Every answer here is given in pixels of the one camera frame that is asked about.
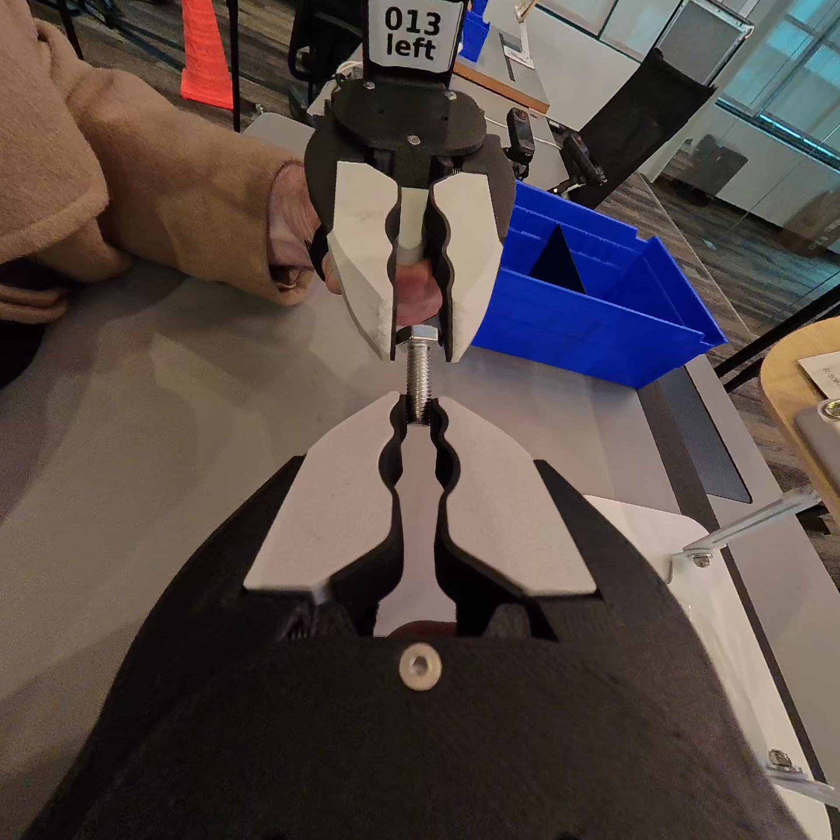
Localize white stand base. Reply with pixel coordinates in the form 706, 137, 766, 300
584, 318, 840, 840

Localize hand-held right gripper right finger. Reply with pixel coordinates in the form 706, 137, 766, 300
430, 395, 598, 637

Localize blue plastic bin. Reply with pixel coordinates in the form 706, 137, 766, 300
471, 180, 729, 389
457, 0, 492, 63

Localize orange traffic cone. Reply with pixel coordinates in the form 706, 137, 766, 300
180, 0, 236, 111

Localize person's tan sweater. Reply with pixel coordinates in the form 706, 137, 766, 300
0, 0, 139, 388

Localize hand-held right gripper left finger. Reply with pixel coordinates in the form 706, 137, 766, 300
243, 392, 404, 637

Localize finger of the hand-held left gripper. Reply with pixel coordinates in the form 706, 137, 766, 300
326, 161, 403, 362
427, 172, 505, 364

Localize person's left hand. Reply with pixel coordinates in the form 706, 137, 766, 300
268, 161, 446, 327

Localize black tilted stand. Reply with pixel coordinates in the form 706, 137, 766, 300
577, 0, 756, 211

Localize steel hex bolt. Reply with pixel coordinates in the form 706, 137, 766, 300
394, 323, 439, 426

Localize black camera device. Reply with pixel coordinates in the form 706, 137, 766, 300
556, 128, 608, 194
505, 107, 537, 181

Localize printed instruction sheet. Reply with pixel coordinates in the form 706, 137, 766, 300
797, 351, 840, 401

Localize dark grey cabinet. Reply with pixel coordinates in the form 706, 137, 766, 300
682, 134, 749, 198

